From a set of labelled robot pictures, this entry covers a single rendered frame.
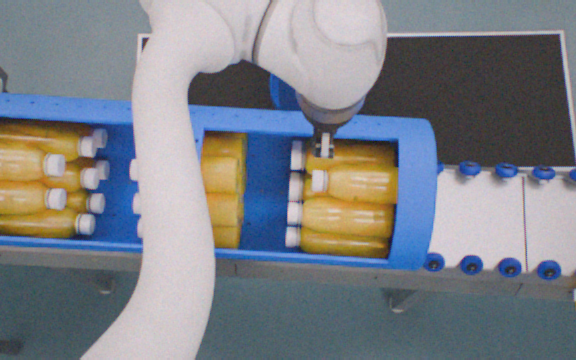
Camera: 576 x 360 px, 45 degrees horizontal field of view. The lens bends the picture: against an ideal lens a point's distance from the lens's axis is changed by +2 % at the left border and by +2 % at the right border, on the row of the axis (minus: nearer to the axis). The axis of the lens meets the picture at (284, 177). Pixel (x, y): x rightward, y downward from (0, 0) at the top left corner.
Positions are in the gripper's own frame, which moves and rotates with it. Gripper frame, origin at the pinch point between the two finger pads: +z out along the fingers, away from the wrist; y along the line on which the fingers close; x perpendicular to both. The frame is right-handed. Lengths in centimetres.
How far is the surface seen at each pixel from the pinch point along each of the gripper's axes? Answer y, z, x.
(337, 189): -3.0, 15.8, -3.8
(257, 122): 7.2, 11.9, 11.2
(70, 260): -15, 45, 51
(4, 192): -7, 19, 56
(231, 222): -9.2, 20.7, 15.0
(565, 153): 42, 119, -85
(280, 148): 9.3, 32.1, 7.4
